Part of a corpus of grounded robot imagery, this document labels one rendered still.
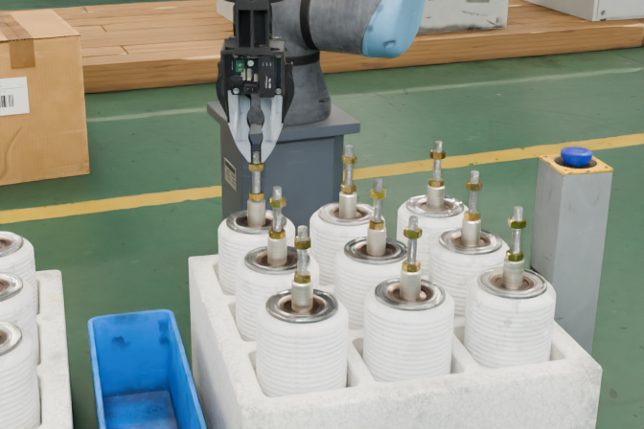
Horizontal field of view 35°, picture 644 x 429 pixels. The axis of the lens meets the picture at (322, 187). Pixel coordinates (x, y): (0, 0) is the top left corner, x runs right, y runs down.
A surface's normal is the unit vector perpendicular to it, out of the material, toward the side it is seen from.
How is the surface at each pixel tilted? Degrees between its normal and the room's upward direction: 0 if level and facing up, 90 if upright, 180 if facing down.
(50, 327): 0
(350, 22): 92
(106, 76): 90
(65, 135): 90
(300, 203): 90
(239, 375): 0
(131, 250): 0
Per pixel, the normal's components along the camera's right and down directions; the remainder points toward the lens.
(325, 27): -0.43, 0.49
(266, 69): 0.01, 0.35
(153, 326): 0.26, 0.30
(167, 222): 0.01, -0.94
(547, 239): -0.97, 0.07
